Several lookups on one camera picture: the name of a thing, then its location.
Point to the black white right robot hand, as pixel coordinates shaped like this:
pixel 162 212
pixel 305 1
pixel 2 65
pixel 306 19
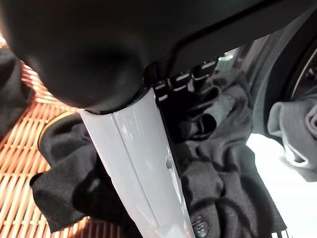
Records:
pixel 99 49

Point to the black garment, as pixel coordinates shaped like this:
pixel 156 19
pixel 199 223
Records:
pixel 223 173

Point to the white garment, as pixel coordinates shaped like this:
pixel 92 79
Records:
pixel 292 129

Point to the dark grey washing machine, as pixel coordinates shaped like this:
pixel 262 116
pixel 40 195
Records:
pixel 277 62

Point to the wicker laundry basket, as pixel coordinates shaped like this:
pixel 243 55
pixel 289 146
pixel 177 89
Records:
pixel 19 148

